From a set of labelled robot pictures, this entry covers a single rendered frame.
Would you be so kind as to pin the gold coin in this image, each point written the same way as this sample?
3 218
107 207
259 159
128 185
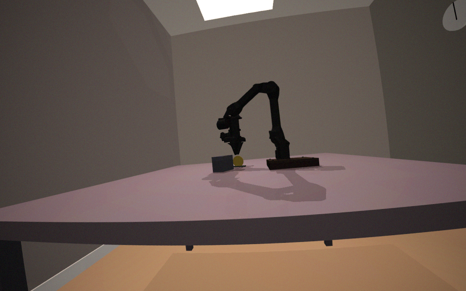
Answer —
238 161

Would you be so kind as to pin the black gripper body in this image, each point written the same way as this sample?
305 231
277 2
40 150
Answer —
235 135

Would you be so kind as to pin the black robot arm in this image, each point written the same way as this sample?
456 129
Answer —
276 134

